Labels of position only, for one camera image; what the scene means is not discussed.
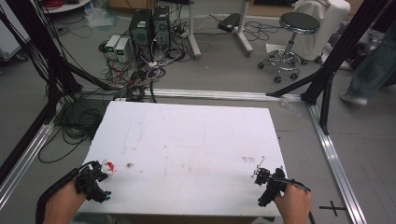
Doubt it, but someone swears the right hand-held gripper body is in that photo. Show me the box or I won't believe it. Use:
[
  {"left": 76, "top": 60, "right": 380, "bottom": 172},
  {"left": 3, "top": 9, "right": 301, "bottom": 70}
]
[{"left": 257, "top": 167, "right": 294, "bottom": 208}]

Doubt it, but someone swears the black frame brace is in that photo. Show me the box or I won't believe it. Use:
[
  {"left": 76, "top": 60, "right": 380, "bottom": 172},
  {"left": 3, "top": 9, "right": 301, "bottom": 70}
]
[{"left": 265, "top": 70, "right": 336, "bottom": 136}]

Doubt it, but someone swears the white round table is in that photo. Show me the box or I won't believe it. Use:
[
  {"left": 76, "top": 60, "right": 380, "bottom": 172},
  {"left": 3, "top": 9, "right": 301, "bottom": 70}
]
[{"left": 41, "top": 0, "right": 92, "bottom": 15}]

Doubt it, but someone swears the black round chrome stool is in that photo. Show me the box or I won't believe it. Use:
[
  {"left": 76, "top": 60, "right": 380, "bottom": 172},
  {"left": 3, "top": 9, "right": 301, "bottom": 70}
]
[{"left": 257, "top": 11, "right": 321, "bottom": 84}]

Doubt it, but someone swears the white cloth-covered object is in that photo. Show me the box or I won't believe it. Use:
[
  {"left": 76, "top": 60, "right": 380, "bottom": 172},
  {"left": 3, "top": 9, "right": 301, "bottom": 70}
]
[{"left": 292, "top": 0, "right": 352, "bottom": 62}]

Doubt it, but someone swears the bundle of black cables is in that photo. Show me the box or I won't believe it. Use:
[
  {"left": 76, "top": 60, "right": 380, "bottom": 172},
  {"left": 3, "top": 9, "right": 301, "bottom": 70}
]
[{"left": 37, "top": 98, "right": 108, "bottom": 164}]

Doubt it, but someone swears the clear plastic bag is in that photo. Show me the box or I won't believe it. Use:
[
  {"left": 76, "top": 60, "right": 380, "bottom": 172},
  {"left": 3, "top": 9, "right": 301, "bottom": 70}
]
[{"left": 84, "top": 4, "right": 120, "bottom": 30}]

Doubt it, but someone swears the person's left hand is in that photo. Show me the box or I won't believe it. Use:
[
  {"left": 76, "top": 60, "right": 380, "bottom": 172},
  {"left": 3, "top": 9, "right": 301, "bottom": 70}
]
[{"left": 42, "top": 180, "right": 88, "bottom": 224}]

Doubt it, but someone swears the tangle of mixed cables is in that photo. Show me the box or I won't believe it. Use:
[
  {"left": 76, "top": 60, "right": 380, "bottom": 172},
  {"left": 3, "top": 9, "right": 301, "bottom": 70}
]
[{"left": 97, "top": 29, "right": 191, "bottom": 104}]

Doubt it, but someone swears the black computer tower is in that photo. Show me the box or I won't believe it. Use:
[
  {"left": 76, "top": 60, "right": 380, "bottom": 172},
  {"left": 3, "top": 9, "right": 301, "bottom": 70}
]
[
  {"left": 128, "top": 8, "right": 154, "bottom": 50},
  {"left": 151, "top": 5, "right": 172, "bottom": 49}
]

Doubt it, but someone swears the flat black box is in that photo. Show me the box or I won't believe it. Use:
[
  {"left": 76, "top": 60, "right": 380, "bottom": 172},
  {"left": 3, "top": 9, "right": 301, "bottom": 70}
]
[{"left": 217, "top": 12, "right": 242, "bottom": 34}]

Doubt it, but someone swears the small red and white packet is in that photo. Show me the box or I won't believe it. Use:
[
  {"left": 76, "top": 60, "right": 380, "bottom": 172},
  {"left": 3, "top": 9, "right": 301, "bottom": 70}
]
[{"left": 102, "top": 160, "right": 117, "bottom": 175}]

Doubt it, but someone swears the thin white stick piece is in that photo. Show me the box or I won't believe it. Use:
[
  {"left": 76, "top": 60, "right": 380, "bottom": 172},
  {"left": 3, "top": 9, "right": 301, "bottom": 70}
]
[{"left": 249, "top": 156, "right": 266, "bottom": 179}]

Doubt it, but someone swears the black frame post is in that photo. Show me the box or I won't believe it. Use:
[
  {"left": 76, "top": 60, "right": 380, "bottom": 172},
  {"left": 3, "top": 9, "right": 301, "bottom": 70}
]
[
  {"left": 300, "top": 0, "right": 391, "bottom": 106},
  {"left": 4, "top": 0, "right": 84, "bottom": 101}
]

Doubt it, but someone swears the white power supply unit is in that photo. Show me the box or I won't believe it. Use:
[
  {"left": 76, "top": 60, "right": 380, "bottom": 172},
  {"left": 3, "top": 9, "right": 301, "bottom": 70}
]
[
  {"left": 105, "top": 34, "right": 121, "bottom": 54},
  {"left": 114, "top": 37, "right": 131, "bottom": 63}
]

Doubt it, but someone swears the white stand leg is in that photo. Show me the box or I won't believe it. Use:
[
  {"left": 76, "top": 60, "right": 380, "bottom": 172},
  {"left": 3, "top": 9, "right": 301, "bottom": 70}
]
[
  {"left": 186, "top": 0, "right": 203, "bottom": 61},
  {"left": 235, "top": 0, "right": 255, "bottom": 58}
]

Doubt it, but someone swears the person's right hand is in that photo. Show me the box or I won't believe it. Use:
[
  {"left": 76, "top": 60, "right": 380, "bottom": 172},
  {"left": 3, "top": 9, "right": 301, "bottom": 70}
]
[{"left": 273, "top": 183, "right": 313, "bottom": 224}]

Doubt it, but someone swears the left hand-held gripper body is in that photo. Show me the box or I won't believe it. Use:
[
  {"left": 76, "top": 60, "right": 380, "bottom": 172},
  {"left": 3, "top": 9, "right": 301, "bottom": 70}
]
[{"left": 75, "top": 161, "right": 112, "bottom": 203}]

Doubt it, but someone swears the aluminium floor rail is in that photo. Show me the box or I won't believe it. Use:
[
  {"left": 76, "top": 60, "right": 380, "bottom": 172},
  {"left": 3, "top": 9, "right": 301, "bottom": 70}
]
[
  {"left": 307, "top": 104, "right": 369, "bottom": 224},
  {"left": 79, "top": 87, "right": 304, "bottom": 103},
  {"left": 0, "top": 121, "right": 56, "bottom": 211}
]

